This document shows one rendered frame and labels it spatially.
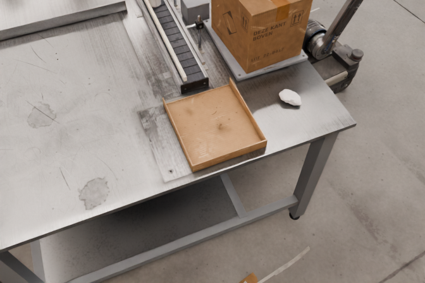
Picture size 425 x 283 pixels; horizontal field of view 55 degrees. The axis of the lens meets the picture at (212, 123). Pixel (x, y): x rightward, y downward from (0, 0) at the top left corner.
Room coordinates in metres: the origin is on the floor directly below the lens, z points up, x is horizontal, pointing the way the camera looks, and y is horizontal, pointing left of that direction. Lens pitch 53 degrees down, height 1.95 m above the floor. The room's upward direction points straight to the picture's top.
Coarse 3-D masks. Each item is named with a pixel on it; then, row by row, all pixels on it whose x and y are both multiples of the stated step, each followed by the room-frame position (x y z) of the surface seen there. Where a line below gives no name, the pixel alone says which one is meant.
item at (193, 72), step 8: (152, 8) 1.40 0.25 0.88; (160, 8) 1.40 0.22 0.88; (160, 16) 1.35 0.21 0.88; (168, 16) 1.35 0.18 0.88; (160, 24) 1.30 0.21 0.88; (168, 24) 1.30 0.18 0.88; (168, 32) 1.25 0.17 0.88; (176, 32) 1.25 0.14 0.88; (176, 40) 1.20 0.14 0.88; (184, 40) 1.20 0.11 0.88; (176, 48) 1.16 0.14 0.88; (184, 48) 1.16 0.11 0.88; (176, 56) 1.12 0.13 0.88; (184, 56) 1.12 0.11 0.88; (192, 56) 1.12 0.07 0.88; (184, 64) 1.07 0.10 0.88; (192, 64) 1.07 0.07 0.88; (192, 72) 1.03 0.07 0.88; (200, 72) 1.03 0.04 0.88; (192, 80) 0.99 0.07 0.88
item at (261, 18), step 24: (216, 0) 1.28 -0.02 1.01; (240, 0) 1.13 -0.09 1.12; (264, 0) 1.13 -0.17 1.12; (288, 0) 1.13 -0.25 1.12; (312, 0) 1.16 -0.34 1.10; (216, 24) 1.28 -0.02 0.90; (240, 24) 1.11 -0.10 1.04; (264, 24) 1.08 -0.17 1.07; (288, 24) 1.12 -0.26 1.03; (240, 48) 1.10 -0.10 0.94; (264, 48) 1.08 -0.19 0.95; (288, 48) 1.13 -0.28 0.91
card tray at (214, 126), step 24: (192, 96) 0.96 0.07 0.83; (216, 96) 0.96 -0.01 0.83; (240, 96) 0.93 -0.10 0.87; (192, 120) 0.85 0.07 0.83; (216, 120) 0.85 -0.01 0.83; (240, 120) 0.85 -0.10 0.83; (192, 144) 0.75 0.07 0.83; (216, 144) 0.75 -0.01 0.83; (240, 144) 0.75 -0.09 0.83; (264, 144) 0.74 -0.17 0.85; (192, 168) 0.65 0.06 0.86
